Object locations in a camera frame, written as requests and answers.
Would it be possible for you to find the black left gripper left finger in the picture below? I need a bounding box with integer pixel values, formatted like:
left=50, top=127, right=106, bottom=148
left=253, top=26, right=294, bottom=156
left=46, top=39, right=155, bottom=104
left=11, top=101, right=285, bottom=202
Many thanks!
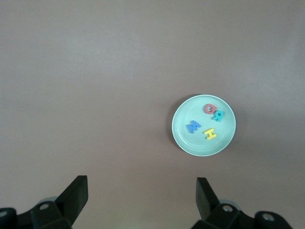
left=30, top=175, right=89, bottom=229

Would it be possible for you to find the red uppercase letter Q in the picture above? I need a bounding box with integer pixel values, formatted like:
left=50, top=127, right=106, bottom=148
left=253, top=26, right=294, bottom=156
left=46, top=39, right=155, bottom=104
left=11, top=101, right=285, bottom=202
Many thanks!
left=203, top=103, right=217, bottom=115

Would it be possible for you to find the yellow uppercase letter H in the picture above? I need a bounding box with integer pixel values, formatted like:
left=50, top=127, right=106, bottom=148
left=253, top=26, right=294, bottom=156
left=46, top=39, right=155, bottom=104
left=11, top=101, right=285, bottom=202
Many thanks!
left=203, top=128, right=217, bottom=140

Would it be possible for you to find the teal uppercase letter R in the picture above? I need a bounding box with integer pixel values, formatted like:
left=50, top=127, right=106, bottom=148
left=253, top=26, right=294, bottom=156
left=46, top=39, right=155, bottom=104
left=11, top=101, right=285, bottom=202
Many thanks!
left=211, top=110, right=225, bottom=123

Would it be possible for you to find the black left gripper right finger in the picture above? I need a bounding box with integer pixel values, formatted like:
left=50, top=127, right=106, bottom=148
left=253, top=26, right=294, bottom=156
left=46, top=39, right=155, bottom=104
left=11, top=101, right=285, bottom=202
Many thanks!
left=190, top=177, right=240, bottom=229

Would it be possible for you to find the green plate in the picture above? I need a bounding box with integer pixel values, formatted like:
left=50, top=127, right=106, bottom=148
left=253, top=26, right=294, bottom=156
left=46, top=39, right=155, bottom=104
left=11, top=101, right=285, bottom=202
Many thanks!
left=171, top=94, right=237, bottom=157

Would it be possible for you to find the blue uppercase letter M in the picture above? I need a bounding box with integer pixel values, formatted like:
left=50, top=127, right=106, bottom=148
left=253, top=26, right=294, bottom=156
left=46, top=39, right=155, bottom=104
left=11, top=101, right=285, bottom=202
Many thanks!
left=185, top=121, right=202, bottom=134

